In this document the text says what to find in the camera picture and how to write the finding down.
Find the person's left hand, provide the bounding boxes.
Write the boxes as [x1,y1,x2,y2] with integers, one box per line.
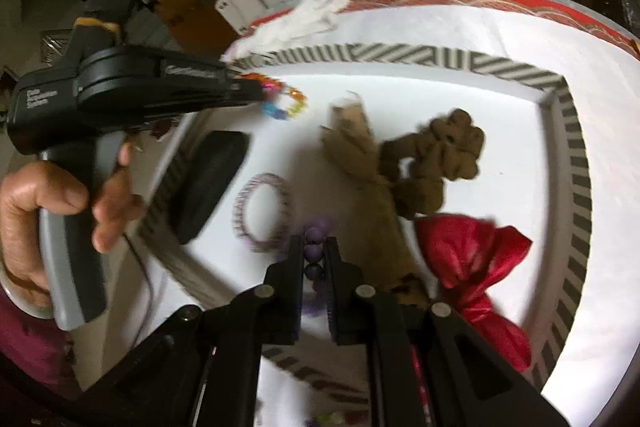
[0,142,147,295]

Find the brown fabric bow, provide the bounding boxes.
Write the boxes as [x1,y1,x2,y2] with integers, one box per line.
[320,91,433,308]

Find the brown scrunchie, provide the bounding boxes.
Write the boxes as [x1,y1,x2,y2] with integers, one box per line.
[377,108,486,220]

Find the red satin bow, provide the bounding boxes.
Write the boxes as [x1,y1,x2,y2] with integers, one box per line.
[415,214,533,373]

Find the striped cardboard tray box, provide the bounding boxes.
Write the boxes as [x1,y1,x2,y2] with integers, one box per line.
[137,43,593,413]

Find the black cable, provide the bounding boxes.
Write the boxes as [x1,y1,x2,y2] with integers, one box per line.
[122,234,153,348]

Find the small multicolour bead bracelet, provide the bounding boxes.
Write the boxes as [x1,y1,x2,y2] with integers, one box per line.
[305,411,368,427]

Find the pink striped cord bracelet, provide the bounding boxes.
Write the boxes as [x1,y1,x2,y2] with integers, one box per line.
[232,173,293,254]

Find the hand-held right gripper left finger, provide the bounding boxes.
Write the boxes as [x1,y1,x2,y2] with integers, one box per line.
[75,234,307,427]

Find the red patterned table cloth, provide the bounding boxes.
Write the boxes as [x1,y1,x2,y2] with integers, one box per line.
[250,0,640,55]

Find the black cushion pouch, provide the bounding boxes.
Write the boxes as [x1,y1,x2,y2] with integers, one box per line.
[167,130,251,245]

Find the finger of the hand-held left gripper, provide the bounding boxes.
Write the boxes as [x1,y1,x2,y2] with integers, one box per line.
[212,66,265,108]

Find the translucent rainbow bead bracelet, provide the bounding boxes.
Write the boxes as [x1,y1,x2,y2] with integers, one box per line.
[239,74,308,122]

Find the person's maroon garment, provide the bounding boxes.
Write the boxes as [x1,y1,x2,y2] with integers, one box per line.
[0,292,76,390]

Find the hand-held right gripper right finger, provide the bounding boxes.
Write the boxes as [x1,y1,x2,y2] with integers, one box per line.
[322,237,571,427]

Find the white knit glove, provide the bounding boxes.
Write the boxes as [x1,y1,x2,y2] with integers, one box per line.
[250,0,350,50]

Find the purple bead bracelet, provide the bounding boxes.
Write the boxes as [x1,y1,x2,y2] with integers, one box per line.
[300,217,336,318]

